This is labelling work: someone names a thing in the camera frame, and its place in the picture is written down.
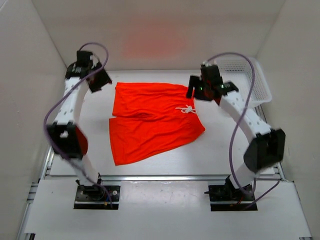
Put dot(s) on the aluminium frame rail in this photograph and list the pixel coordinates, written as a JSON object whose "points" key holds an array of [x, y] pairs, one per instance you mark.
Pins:
{"points": [[291, 209], [38, 97]]}

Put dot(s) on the left aluminium frame rail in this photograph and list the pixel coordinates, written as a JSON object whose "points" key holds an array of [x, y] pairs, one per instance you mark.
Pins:
{"points": [[38, 97]]}

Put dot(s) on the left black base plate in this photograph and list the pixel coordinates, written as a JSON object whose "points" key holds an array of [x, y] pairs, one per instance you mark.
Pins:
{"points": [[97, 198]]}

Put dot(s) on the right aluminium frame rail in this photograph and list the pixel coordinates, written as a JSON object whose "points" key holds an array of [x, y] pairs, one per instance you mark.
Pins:
{"points": [[291, 209]]}

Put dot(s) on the front aluminium rail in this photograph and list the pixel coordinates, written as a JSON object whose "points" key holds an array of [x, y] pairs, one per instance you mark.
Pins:
{"points": [[199, 177]]}

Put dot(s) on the orange shorts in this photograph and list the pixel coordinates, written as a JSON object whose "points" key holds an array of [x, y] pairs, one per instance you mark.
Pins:
{"points": [[149, 119]]}

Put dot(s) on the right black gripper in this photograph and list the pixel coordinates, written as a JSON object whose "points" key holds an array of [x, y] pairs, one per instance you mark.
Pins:
{"points": [[193, 79]]}

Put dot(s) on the white plastic basket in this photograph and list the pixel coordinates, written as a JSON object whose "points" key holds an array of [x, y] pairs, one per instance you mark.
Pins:
{"points": [[247, 76]]}

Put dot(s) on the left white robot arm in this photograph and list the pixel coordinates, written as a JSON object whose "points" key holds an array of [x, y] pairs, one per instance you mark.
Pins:
{"points": [[64, 133]]}

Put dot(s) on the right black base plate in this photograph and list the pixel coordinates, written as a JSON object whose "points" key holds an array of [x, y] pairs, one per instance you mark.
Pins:
{"points": [[221, 201]]}

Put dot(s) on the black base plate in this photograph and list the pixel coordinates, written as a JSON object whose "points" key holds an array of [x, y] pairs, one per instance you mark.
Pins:
{"points": [[221, 201], [97, 198]]}

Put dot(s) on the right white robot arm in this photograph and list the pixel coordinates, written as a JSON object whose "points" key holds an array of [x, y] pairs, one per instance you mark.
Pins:
{"points": [[265, 144]]}

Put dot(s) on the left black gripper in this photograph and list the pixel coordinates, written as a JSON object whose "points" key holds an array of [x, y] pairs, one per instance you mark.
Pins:
{"points": [[104, 80]]}

